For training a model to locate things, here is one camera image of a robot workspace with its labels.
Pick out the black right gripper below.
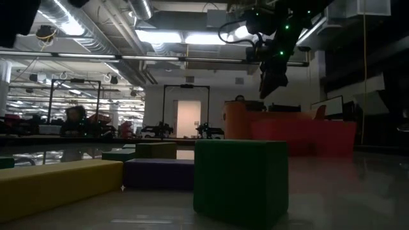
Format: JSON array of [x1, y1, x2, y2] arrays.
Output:
[[245, 38, 300, 100]]

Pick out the wide yellow block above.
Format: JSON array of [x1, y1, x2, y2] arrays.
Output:
[[135, 142, 178, 160]]

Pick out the long purple block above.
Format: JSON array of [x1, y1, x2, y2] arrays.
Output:
[[123, 158, 195, 190]]

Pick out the long green block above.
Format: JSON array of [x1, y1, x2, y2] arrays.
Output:
[[101, 148, 137, 162]]

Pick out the long yellow block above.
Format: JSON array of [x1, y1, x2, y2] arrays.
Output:
[[0, 158, 125, 224]]

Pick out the black monitor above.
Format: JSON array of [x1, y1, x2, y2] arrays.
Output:
[[225, 100, 266, 112], [268, 103, 302, 113]]

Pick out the orange plastic bin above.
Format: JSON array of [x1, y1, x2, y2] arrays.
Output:
[[223, 100, 327, 140]]

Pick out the white screen panel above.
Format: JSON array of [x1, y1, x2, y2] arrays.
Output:
[[310, 95, 344, 118]]

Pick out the pink plastic bin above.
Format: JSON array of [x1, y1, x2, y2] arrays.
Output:
[[250, 120, 358, 157]]

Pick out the grey ceiling ventilation box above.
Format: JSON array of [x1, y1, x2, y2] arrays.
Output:
[[206, 8, 240, 31]]

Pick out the white door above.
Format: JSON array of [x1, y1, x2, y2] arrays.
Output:
[[174, 100, 202, 139]]

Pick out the green cube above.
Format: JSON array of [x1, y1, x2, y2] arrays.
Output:
[[192, 139, 289, 229]]

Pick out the long ceiling light bar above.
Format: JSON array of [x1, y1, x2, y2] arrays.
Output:
[[0, 50, 310, 67]]

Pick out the red machine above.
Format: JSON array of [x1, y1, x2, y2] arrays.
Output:
[[118, 121, 135, 139]]

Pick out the black looped cable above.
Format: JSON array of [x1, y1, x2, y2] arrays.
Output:
[[218, 19, 260, 46]]

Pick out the short silver air duct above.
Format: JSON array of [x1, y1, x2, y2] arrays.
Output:
[[129, 0, 155, 20]]

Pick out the silver round air duct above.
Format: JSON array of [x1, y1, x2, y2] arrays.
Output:
[[37, 0, 120, 55]]

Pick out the black ceiling cable reel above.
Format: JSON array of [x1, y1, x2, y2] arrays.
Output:
[[35, 24, 58, 43]]

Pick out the black table frame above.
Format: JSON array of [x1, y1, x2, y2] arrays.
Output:
[[0, 134, 199, 146]]

